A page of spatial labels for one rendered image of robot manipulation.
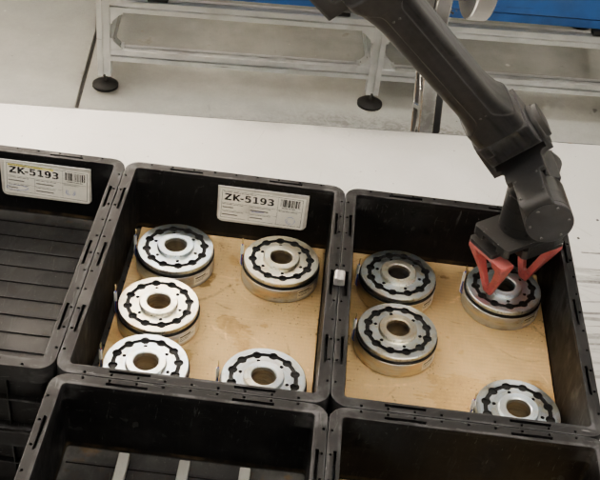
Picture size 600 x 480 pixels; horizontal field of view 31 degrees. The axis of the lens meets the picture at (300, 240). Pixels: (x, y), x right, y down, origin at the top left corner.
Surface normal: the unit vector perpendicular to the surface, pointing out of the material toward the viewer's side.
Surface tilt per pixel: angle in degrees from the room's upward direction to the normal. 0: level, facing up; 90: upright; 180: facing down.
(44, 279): 0
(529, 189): 40
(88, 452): 0
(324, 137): 0
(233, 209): 90
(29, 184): 90
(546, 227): 89
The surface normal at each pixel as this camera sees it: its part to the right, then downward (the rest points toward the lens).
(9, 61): 0.09, -0.77
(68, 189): -0.07, 0.62
